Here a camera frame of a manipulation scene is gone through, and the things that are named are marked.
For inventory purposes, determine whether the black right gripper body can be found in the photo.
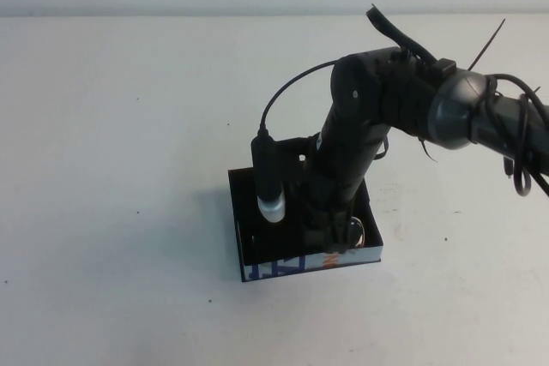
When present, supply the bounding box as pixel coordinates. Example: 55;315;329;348
299;167;366;237

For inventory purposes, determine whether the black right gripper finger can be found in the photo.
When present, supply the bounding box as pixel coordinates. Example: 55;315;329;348
329;211;352;256
302;231;329;249

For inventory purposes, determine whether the black glasses case blue lettering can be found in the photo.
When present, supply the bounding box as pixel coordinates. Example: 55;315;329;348
226;168;383;284

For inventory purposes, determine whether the black zip tie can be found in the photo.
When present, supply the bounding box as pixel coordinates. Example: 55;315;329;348
467;18;507;72

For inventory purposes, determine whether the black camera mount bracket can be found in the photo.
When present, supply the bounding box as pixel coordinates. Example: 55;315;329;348
274;135;323;189

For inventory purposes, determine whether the black cylindrical camera white tip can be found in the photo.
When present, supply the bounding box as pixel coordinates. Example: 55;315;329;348
250;129;287;225

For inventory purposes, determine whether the thin black camera cable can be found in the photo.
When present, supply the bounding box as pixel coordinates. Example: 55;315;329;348
258;61;341;135

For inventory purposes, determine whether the thick black cable bundle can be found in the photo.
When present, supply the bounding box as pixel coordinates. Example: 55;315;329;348
365;3;439;63

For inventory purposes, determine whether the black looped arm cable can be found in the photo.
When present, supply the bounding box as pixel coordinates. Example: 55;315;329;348
483;73;549;198

